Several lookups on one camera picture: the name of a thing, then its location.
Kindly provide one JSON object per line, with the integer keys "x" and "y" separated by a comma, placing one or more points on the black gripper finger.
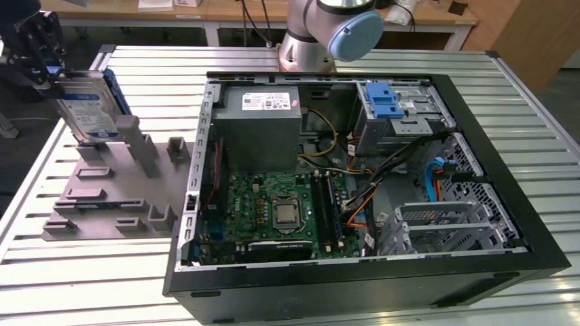
{"x": 23, "y": 66}
{"x": 43, "y": 34}

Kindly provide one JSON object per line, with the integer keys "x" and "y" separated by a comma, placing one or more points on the hard disk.
{"x": 86, "y": 112}

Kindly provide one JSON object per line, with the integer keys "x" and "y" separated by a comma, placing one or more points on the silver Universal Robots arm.
{"x": 308, "y": 51}

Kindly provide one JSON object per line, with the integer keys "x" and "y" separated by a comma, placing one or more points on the metal disk bay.
{"x": 448, "y": 227}

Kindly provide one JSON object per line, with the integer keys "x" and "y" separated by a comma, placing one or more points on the wooden desk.
{"x": 114, "y": 14}

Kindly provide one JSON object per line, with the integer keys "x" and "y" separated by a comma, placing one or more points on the white furniture foot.
{"x": 8, "y": 127}

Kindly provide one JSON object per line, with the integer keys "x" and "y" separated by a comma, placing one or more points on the white paper stack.
{"x": 154, "y": 5}

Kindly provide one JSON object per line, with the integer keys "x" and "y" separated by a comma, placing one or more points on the small white box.
{"x": 188, "y": 2}

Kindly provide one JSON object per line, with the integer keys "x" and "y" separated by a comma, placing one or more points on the grey parts rack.
{"x": 118, "y": 183}

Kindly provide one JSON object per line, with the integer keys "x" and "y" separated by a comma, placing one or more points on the grey power supply unit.
{"x": 258, "y": 142}

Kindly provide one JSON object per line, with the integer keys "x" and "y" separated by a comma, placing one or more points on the green motherboard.
{"x": 254, "y": 197}

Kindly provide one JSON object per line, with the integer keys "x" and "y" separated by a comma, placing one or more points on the silver CPU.
{"x": 286, "y": 214}

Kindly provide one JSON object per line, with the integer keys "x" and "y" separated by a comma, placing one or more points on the blue plastic drive latch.
{"x": 383, "y": 102}

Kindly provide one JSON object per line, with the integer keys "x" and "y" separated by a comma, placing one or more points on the black graphics card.
{"x": 276, "y": 249}

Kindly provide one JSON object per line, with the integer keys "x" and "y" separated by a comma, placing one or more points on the clear plastic bag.
{"x": 400, "y": 15}

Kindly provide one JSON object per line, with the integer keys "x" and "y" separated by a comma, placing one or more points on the metal optical drive cage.
{"x": 376, "y": 142}

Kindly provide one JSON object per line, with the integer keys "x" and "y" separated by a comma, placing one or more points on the black RAM stick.
{"x": 335, "y": 210}

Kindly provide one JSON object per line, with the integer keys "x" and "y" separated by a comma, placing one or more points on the dark brown square object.
{"x": 459, "y": 8}

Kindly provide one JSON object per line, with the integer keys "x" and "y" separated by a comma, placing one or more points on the black PC case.
{"x": 318, "y": 292}

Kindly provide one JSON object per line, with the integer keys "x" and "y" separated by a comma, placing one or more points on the pale grey camera box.
{"x": 78, "y": 2}

